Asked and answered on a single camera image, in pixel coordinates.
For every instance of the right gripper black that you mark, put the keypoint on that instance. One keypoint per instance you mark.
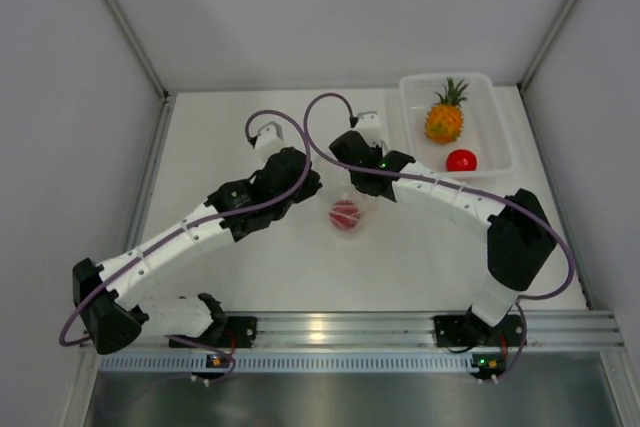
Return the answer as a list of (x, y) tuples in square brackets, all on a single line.
[(378, 149)]

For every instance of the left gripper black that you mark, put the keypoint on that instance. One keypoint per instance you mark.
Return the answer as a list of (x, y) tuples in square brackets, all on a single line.
[(309, 188)]

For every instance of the clear zip top bag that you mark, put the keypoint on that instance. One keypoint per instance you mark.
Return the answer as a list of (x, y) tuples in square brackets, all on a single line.
[(338, 187)]

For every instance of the fake pineapple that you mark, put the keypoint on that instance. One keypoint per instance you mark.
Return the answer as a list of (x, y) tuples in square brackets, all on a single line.
[(445, 120)]

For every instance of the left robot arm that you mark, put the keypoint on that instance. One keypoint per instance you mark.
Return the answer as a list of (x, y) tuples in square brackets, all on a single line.
[(112, 297)]

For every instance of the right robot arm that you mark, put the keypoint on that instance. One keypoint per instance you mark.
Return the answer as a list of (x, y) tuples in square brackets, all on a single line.
[(512, 227)]

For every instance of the white plastic basket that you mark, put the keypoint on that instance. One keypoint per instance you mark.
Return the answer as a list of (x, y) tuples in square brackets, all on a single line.
[(484, 133)]

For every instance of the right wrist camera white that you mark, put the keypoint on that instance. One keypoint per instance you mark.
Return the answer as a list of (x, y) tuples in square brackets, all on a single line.
[(369, 126)]

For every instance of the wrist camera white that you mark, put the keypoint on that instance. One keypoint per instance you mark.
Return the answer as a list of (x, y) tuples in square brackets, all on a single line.
[(269, 140), (369, 126)]

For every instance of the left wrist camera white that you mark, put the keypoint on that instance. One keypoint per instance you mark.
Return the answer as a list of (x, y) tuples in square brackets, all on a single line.
[(269, 140)]

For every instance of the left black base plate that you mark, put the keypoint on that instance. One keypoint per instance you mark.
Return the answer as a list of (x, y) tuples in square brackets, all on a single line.
[(235, 332)]

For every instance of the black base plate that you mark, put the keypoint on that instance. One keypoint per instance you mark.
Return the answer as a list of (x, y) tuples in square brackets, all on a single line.
[(454, 331), (235, 332)]

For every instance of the white slotted cable duct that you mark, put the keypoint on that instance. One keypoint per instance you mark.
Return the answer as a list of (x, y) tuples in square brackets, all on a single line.
[(253, 362)]

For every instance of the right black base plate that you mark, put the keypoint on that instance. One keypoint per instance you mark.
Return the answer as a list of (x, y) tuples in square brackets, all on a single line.
[(454, 331)]

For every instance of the aluminium mounting rail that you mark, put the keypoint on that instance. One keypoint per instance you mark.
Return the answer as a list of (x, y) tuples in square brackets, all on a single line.
[(546, 330)]

